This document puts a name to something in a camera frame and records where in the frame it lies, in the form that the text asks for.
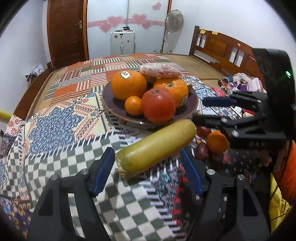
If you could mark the purple round plate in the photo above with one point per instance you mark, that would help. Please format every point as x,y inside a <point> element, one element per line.
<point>117,107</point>

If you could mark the dark red jujube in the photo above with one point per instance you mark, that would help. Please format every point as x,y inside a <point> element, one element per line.
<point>202,131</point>
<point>201,152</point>

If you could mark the red tomato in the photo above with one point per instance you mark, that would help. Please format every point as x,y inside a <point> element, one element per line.
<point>158,105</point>

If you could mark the person right hand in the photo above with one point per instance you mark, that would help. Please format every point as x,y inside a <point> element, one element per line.
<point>266,159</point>

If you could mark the white appliance box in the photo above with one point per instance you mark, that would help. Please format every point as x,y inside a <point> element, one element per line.
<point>122,42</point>

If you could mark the sliding wardrobe with hearts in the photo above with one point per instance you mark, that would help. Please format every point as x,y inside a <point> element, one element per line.
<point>145,18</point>

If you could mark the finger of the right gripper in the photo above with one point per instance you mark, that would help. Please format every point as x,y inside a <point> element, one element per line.
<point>244,99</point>
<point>244,128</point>

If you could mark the large orange without sticker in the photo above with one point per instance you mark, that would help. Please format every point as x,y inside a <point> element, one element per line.
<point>177,88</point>

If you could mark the yellow sugarcane piece back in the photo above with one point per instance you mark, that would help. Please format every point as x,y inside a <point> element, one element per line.
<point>150,79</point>

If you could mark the patchwork patterned cloth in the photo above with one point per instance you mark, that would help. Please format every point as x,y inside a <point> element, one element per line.
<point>71,136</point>

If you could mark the large orange with sticker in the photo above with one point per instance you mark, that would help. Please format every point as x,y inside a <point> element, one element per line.
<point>127,83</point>

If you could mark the yellow foam tube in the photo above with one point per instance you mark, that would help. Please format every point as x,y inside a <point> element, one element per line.
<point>4,115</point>

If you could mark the clothes pile by door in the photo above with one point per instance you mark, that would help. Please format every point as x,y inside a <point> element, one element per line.
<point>34,73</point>

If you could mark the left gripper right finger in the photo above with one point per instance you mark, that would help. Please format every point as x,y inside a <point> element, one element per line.
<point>226,207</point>

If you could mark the small tangerine front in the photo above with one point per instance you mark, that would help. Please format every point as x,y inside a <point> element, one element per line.
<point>133,105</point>

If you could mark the white standing fan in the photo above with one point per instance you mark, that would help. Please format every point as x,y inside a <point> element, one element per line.
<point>173,27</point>

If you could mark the striped patchwork bed mat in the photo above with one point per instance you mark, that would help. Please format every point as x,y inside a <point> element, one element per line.
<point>89,76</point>

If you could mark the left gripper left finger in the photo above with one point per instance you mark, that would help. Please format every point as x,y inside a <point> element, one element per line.
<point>52,219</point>

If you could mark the small tangerine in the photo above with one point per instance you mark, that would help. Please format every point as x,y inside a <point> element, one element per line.
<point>217,143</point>
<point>133,105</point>

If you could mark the pink pomelo segment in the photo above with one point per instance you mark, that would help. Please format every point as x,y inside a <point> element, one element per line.
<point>159,70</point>

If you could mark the brown wooden door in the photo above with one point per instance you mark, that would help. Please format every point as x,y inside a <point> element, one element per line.
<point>66,31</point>

